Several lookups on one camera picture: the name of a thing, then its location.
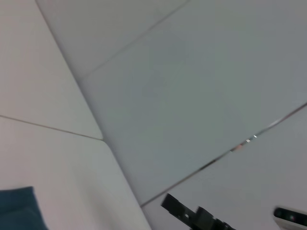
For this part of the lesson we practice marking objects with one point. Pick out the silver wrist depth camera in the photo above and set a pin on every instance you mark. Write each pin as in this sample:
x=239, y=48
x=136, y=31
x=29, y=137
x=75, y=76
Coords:
x=291, y=216

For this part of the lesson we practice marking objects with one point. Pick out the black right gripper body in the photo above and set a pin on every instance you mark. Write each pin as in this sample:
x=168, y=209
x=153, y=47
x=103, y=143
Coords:
x=211, y=220

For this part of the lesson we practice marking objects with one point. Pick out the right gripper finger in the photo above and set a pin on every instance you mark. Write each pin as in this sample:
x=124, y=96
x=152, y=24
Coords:
x=177, y=207

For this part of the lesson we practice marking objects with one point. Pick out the teal t-shirt with FREE print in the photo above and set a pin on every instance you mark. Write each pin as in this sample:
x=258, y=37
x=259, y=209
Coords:
x=19, y=210

